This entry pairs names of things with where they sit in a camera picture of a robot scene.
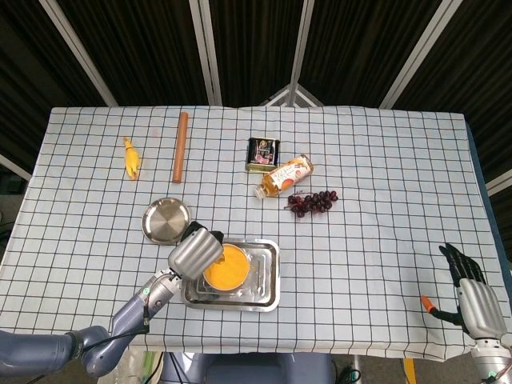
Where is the dark folding screen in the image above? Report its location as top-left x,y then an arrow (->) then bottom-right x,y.
0,0 -> 512,197

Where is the white checkered tablecloth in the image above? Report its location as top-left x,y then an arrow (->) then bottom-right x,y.
0,104 -> 512,363

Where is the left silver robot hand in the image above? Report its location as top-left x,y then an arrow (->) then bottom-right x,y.
166,220 -> 225,281

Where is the clear plastic bag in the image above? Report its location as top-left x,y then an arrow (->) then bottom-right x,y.
115,350 -> 161,384

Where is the yellow rubber chicken toy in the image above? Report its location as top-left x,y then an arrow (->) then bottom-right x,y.
122,136 -> 142,182

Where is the round steel plate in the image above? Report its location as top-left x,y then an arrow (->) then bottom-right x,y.
142,197 -> 192,245

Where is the rectangular steel tray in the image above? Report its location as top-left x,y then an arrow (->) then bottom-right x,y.
180,237 -> 281,314

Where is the white bowl of orange powder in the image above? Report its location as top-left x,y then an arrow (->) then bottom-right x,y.
202,242 -> 252,290

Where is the purple grape bunch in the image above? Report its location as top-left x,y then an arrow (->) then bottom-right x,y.
283,190 -> 339,219

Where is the grey robot torso base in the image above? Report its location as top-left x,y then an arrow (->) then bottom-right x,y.
159,351 -> 335,384

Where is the peach juice plastic bottle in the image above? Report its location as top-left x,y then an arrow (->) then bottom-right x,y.
253,154 -> 314,200

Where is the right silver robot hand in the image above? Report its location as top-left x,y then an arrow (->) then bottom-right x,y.
420,242 -> 507,341

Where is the black square tin can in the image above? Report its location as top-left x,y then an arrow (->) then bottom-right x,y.
245,137 -> 280,174

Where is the wooden rolling pin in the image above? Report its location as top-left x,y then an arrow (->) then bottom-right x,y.
171,111 -> 190,184

